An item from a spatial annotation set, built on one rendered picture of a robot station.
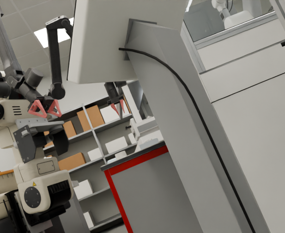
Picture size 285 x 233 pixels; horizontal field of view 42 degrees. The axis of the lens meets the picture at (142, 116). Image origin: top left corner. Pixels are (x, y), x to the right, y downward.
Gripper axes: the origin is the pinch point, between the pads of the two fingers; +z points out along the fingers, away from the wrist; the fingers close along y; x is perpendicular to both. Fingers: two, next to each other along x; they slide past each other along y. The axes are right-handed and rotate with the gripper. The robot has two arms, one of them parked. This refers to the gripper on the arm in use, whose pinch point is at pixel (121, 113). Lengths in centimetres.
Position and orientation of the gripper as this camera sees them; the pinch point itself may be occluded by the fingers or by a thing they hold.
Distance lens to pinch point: 215.5
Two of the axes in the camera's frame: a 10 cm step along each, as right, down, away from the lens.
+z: 4.0, 9.1, -1.4
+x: -0.3, 1.7, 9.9
